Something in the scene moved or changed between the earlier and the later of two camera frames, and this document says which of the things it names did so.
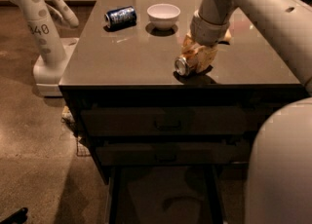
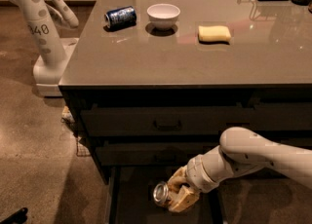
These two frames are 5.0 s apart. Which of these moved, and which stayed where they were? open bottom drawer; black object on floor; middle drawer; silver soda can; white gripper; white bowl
Moved: white gripper; silver soda can
Stayed: white bowl; open bottom drawer; middle drawer; black object on floor
